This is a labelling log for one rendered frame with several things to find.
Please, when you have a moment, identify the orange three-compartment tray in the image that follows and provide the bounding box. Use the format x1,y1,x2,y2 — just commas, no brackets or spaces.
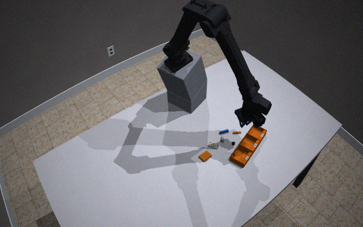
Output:
229,125,267,168

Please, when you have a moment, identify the white domino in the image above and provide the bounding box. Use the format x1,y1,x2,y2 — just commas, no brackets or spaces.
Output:
208,142,219,149

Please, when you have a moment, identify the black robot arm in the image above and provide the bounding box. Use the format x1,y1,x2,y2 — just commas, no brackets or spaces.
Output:
163,0,272,128

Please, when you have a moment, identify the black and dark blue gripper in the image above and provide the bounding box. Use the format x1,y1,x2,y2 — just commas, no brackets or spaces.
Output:
234,104,252,128

